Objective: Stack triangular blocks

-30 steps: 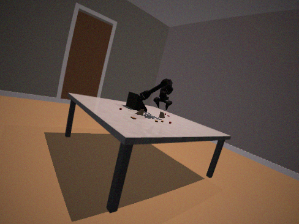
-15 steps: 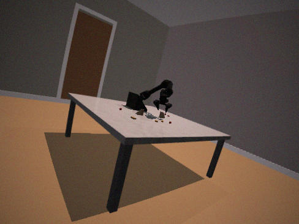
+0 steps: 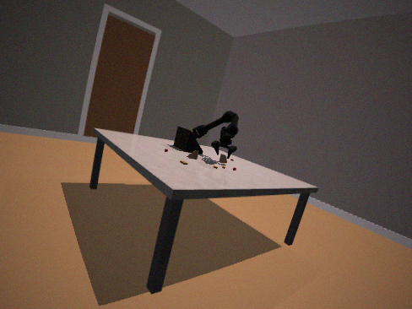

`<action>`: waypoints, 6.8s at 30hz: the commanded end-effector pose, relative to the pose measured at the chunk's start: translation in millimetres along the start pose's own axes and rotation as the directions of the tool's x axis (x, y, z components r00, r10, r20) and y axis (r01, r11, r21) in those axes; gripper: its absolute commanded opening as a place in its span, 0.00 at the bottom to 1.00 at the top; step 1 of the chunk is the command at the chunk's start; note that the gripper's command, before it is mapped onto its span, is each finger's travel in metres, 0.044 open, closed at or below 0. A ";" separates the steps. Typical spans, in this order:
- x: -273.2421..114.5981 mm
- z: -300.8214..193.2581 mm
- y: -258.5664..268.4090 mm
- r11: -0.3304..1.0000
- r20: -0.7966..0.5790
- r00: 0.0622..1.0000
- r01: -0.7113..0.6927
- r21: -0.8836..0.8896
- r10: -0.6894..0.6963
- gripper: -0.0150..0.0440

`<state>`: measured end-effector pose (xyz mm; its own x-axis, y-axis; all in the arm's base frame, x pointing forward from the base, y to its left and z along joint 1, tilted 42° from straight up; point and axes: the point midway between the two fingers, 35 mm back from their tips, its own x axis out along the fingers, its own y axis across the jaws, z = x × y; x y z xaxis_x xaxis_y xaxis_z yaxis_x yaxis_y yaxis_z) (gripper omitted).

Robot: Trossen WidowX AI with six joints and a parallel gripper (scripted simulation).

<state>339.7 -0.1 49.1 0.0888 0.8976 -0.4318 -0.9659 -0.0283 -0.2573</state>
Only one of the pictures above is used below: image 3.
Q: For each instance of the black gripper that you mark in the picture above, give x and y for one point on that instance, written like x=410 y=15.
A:
x=217 y=144

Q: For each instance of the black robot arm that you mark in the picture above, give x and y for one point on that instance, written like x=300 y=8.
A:
x=226 y=133

